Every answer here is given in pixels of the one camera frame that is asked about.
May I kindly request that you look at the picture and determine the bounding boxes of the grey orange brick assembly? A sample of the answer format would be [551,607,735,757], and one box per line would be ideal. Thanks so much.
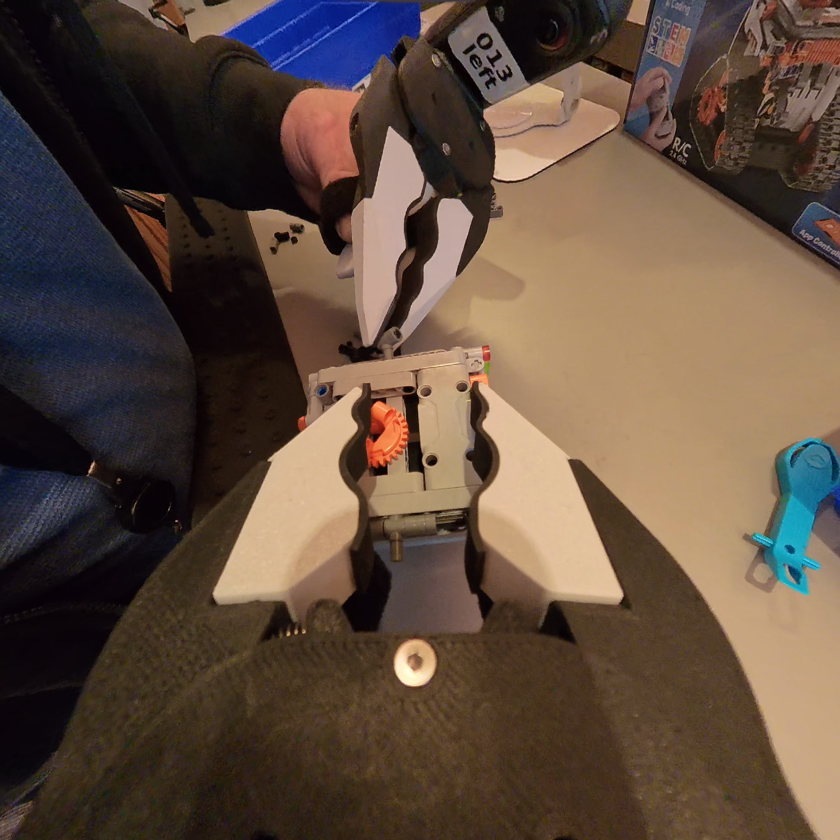
[297,343,494,564]

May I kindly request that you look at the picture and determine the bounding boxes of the blue plastic bin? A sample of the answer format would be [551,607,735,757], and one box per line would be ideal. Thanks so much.
[222,0,422,93]

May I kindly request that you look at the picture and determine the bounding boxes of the person's left hand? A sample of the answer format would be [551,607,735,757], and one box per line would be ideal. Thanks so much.
[281,88,363,245]

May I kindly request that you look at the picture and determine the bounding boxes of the teal brick separator tool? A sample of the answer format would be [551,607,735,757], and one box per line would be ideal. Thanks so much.
[744,437,840,597]

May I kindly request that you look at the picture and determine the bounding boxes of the robot building kit box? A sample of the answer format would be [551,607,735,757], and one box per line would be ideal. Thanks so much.
[623,0,840,269]

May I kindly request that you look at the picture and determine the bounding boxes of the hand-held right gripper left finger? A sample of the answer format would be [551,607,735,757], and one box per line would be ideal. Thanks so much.
[213,386,366,619]

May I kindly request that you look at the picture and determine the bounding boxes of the grey axle connector piece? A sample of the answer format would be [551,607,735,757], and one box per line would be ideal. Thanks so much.
[340,328,405,363]

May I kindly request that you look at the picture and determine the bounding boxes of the black perforated panel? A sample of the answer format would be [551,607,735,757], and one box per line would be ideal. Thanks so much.
[164,193,308,510]

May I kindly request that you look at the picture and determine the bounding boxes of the white desk stand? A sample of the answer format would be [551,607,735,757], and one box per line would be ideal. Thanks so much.
[482,62,622,184]

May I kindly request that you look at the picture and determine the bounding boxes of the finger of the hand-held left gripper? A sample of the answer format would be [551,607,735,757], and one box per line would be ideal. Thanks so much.
[350,125,427,347]
[395,193,475,343]

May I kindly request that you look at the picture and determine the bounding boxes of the person's black jacket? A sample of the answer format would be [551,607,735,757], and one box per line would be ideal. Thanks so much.
[0,0,219,311]

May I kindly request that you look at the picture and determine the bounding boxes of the person's left forearm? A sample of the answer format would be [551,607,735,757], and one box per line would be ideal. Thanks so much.
[190,33,329,222]

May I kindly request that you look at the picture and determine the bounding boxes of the black round knob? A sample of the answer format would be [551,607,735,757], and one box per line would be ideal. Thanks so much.
[88,459,180,534]

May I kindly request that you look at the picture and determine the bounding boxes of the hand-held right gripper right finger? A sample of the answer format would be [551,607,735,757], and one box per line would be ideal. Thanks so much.
[466,382,626,626]

